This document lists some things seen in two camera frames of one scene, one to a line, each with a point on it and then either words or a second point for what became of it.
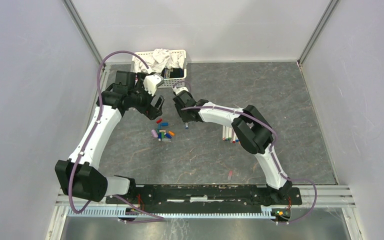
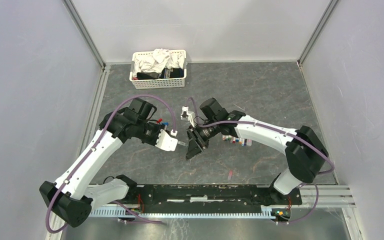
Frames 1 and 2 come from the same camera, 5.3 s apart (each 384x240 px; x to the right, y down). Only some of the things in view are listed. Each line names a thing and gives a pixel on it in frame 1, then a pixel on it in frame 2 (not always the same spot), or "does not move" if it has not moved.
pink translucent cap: x=230 y=175 does not move
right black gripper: x=184 y=119 → x=196 y=143
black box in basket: x=177 y=73 does not move
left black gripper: x=151 y=112 → x=159 y=127
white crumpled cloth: x=157 y=59 does not move
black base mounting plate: x=171 y=196 does not move
